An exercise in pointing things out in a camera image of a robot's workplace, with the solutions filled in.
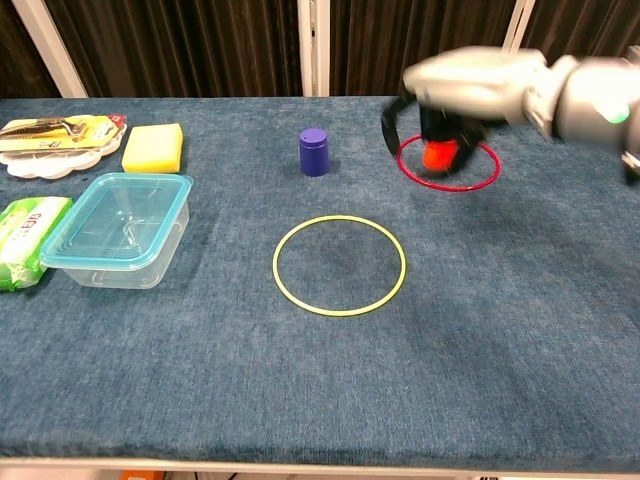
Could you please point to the white frame post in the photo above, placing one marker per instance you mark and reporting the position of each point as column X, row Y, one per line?
column 314, row 47
column 517, row 25
column 47, row 45

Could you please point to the orange cup with yellow top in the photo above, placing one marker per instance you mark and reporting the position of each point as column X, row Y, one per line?
column 440, row 154

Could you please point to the green wet wipes pack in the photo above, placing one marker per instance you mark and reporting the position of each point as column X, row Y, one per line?
column 22, row 240

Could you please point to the packaged peeler on card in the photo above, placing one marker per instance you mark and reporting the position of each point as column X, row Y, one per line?
column 55, row 132

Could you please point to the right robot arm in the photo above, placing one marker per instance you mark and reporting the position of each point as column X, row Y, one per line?
column 595, row 97

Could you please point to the white flower-shaped plate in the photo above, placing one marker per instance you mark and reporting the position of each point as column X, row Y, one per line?
column 45, row 162

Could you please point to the yellow sponge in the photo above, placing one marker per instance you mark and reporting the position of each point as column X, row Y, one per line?
column 152, row 149

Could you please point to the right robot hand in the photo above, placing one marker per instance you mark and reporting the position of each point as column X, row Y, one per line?
column 470, row 82

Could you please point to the clear container with blue lid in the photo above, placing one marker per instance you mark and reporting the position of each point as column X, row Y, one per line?
column 115, row 225

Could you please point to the blue table cloth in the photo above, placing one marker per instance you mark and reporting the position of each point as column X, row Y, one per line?
column 320, row 360

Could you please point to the purple cup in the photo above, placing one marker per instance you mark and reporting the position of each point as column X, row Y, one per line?
column 314, row 154

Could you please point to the dark curtain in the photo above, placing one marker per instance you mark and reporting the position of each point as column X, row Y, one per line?
column 190, row 47

